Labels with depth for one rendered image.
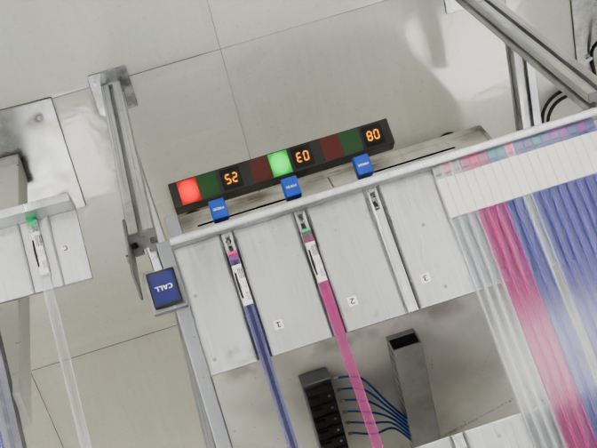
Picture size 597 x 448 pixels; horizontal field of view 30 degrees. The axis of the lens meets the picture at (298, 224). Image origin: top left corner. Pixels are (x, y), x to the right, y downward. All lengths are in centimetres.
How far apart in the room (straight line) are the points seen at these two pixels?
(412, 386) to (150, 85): 82
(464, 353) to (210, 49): 80
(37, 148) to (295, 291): 87
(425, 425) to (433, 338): 16
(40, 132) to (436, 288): 99
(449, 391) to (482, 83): 75
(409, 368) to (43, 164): 88
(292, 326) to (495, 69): 104
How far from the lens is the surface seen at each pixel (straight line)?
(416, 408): 195
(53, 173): 233
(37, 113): 227
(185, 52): 226
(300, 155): 165
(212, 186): 164
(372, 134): 166
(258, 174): 164
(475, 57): 242
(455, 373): 199
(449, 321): 192
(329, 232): 161
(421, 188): 164
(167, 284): 155
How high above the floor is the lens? 212
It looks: 59 degrees down
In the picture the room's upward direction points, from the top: 155 degrees clockwise
